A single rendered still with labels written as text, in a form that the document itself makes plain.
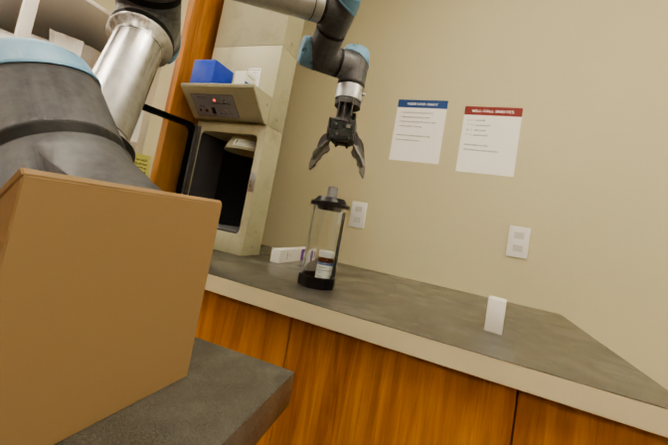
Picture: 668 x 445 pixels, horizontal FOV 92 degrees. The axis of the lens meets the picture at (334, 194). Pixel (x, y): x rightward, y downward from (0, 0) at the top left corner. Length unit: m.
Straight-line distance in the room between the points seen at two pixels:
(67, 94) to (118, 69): 0.27
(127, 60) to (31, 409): 0.52
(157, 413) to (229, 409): 0.06
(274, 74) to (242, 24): 0.28
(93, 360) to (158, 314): 0.06
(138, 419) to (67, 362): 0.08
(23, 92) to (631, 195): 1.53
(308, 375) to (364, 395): 0.13
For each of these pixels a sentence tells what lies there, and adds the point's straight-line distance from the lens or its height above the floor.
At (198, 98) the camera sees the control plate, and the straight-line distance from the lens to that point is 1.31.
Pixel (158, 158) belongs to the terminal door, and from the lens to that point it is 1.29.
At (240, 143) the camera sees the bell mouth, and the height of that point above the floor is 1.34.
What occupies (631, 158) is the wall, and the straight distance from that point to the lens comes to 1.52.
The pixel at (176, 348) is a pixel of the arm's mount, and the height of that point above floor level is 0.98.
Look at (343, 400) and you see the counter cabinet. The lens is 0.78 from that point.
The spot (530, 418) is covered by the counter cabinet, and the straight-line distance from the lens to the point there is 0.75.
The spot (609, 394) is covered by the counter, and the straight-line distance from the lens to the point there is 0.72.
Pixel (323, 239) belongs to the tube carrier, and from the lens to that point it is 0.83.
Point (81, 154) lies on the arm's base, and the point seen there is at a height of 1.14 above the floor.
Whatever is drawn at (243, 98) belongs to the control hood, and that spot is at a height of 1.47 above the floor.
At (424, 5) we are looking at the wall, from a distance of 1.73.
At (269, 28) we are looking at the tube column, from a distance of 1.36.
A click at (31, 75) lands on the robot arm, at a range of 0.41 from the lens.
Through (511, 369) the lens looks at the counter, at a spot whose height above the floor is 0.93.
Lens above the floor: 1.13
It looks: 4 degrees up
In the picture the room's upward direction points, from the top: 10 degrees clockwise
